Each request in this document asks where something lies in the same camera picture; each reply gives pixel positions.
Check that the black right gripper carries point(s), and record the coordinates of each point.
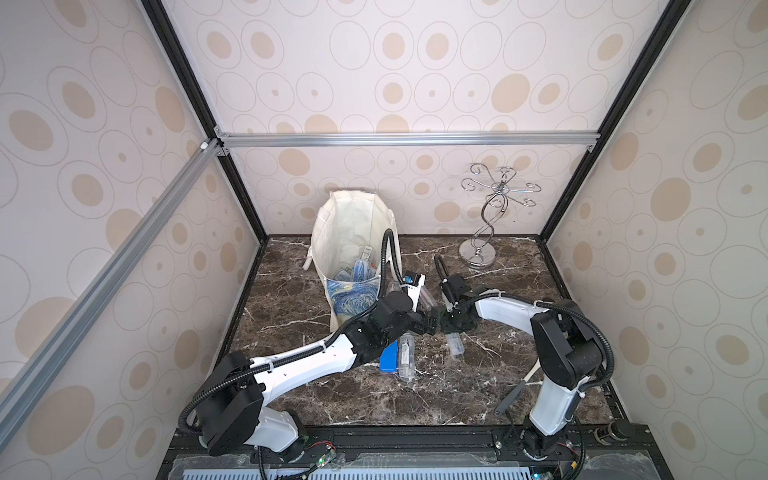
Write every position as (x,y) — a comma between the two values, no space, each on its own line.
(450,287)

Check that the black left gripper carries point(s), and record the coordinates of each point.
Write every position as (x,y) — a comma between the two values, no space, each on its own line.
(425,326)

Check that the clear slim case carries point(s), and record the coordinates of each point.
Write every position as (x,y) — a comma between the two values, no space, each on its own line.
(406,357)
(455,344)

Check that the clear slim case front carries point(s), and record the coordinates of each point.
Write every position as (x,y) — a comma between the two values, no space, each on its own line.
(406,357)

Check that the clear case pink compass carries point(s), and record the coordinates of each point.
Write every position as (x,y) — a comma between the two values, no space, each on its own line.
(426,300)

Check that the clear case blue compass front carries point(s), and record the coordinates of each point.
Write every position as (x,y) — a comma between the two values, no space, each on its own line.
(362,271)

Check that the Starry Night canvas tote bag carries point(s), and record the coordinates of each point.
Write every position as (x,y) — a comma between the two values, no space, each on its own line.
(349,226)

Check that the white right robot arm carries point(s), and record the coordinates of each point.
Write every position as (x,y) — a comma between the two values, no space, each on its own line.
(573,353)

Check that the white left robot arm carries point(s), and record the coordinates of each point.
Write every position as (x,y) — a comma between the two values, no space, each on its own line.
(232,405)

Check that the chrome jewelry stand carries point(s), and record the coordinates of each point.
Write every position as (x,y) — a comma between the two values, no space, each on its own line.
(501,188)

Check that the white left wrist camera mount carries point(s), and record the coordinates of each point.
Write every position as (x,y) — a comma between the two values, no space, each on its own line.
(412,285)

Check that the white spatula black handle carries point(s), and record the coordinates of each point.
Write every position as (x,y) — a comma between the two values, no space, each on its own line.
(513,395)

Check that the aluminium frame rail back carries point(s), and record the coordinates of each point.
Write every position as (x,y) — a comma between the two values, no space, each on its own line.
(410,139)

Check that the aluminium frame rail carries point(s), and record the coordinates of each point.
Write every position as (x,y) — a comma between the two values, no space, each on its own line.
(410,139)
(40,371)

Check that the black corner frame post right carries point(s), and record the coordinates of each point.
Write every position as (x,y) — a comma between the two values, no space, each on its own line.
(647,58)

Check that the black corner frame post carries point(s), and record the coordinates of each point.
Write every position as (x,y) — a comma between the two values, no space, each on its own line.
(161,24)
(647,58)

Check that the aluminium frame rail left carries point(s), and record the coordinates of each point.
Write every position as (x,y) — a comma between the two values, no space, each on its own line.
(40,371)

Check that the black corner frame post left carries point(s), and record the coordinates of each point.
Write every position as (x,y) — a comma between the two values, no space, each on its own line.
(161,24)

